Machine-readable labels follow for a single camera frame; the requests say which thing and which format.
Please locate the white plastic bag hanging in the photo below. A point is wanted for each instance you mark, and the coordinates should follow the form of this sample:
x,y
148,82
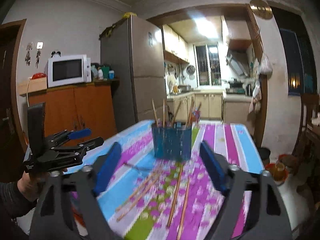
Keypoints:
x,y
265,65

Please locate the long tan chopstick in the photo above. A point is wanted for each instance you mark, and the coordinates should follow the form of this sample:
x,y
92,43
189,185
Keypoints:
x,y
180,228

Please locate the white microwave oven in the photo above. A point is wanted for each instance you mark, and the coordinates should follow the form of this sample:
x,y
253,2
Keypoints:
x,y
68,70

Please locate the black trash bin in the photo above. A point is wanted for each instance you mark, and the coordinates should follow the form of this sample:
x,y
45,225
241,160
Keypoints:
x,y
264,155

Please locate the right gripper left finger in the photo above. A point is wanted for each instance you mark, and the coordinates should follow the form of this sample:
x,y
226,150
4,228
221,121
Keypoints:
x,y
53,217

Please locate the range hood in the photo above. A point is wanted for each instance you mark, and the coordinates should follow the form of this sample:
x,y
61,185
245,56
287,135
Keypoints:
x,y
238,61

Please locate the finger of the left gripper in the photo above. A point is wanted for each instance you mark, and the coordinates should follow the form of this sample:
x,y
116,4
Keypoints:
x,y
84,146
65,135

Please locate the gold round wall clock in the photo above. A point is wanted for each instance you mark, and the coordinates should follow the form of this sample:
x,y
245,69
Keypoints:
x,y
261,9

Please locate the wooden dining chair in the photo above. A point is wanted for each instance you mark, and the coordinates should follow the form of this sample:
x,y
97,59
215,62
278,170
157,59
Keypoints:
x,y
308,133

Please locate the metal perforated utensil holder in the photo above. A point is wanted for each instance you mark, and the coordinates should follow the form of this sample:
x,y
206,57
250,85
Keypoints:
x,y
172,143

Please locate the orange wooden cabinet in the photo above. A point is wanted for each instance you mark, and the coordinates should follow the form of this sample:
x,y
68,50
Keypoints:
x,y
79,106

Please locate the pale bamboo chopstick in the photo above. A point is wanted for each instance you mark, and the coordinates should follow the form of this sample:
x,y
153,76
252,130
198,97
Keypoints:
x,y
143,185
190,112
140,196

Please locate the kitchen window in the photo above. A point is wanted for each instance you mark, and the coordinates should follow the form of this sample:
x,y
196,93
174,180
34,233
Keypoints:
x,y
208,64

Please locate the bronze refrigerator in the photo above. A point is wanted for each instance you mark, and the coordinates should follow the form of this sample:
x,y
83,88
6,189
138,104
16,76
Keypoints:
x,y
133,48

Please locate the floral striped tablecloth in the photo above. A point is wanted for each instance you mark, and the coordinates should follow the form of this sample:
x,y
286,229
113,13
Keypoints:
x,y
148,219

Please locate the person left hand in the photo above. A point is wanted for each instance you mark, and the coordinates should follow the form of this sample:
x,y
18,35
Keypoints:
x,y
28,185

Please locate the dark brown chopstick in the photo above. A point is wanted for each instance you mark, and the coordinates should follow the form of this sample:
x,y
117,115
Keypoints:
x,y
175,197

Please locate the light wooden chopstick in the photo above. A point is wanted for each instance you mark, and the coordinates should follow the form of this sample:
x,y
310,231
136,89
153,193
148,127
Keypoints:
x,y
154,112

